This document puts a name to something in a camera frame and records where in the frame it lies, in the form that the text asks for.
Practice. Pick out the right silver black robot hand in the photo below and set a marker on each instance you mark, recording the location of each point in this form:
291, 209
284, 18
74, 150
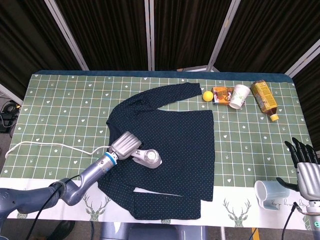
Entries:
308, 180

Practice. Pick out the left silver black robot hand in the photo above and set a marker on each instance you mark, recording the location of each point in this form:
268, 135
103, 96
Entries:
125, 145

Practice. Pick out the white handheld steamer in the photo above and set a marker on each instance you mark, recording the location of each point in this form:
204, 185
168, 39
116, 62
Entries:
150, 158

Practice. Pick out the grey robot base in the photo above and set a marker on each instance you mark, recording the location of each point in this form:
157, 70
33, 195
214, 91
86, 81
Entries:
155, 232

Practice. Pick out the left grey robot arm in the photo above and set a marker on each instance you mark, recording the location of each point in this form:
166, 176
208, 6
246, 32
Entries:
75, 187

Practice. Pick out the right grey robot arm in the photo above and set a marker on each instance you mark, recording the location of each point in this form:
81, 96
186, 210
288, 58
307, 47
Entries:
312, 210

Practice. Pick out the dark blue dotted sweater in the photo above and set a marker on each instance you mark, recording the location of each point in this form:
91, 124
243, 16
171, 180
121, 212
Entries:
175, 130

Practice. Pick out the light blue ceramic mug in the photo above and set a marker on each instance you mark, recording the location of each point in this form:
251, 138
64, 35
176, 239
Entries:
266, 195

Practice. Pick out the green checked tablecloth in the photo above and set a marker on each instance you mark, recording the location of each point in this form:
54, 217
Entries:
62, 100

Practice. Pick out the yellow tea bottle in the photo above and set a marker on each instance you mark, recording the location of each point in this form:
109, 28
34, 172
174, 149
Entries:
263, 97

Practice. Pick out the yellow ball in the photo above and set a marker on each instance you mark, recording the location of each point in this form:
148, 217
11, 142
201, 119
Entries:
207, 96

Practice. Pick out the black shoe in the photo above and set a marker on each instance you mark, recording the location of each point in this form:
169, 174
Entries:
61, 231

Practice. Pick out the white paper cup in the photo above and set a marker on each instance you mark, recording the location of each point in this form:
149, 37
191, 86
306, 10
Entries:
239, 97

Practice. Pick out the orange snack box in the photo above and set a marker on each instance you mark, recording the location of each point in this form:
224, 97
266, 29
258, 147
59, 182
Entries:
221, 96

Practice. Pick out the dark brown curtain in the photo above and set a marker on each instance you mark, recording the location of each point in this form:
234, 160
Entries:
185, 32
25, 40
107, 35
270, 35

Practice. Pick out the black floor electronics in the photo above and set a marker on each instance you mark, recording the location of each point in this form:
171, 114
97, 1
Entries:
7, 115

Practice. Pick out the white partition base plate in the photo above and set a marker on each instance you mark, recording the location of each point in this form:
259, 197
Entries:
197, 68

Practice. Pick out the white partition post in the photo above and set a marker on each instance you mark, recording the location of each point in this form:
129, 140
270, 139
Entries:
66, 35
10, 93
149, 35
223, 35
303, 58

